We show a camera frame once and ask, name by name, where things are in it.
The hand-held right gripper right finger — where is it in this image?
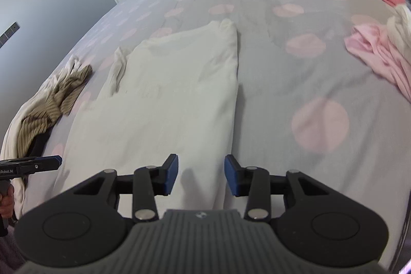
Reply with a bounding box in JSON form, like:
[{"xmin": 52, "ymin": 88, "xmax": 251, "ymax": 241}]
[{"xmin": 224, "ymin": 155, "xmax": 331, "ymax": 224}]

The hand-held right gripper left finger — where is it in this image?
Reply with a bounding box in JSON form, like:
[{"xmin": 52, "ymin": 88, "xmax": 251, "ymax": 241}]
[{"xmin": 74, "ymin": 154, "xmax": 179, "ymax": 224}]

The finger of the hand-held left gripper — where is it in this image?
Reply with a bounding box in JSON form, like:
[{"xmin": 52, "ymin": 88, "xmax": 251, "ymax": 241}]
[{"xmin": 18, "ymin": 155, "xmax": 63, "ymax": 173}]

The white t-shirt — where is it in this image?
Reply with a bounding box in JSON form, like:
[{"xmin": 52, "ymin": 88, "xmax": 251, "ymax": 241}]
[{"xmin": 53, "ymin": 18, "xmax": 240, "ymax": 220}]

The person's left hand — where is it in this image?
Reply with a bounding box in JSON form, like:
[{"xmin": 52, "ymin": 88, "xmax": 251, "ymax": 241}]
[{"xmin": 0, "ymin": 186, "xmax": 15, "ymax": 220}]

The cream cloth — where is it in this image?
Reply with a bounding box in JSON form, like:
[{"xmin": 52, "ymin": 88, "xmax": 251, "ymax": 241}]
[{"xmin": 0, "ymin": 55, "xmax": 94, "ymax": 217}]

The brown striped shirt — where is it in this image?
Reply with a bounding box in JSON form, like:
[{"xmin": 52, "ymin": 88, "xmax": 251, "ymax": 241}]
[{"xmin": 16, "ymin": 64, "xmax": 94, "ymax": 157}]

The grey polka dot bed sheet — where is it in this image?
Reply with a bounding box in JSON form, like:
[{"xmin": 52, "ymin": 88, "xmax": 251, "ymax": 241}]
[{"xmin": 0, "ymin": 0, "xmax": 411, "ymax": 274}]

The pink folded garment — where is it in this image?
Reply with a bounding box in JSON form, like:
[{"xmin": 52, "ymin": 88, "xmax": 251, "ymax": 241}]
[{"xmin": 344, "ymin": 23, "xmax": 411, "ymax": 93}]

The cream folded garment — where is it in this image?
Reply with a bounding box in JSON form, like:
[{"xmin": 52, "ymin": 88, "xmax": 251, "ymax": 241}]
[{"xmin": 387, "ymin": 3, "xmax": 411, "ymax": 61}]

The grey wall strip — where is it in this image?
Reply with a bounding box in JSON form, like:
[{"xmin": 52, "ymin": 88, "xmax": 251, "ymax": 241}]
[{"xmin": 0, "ymin": 22, "xmax": 20, "ymax": 49}]

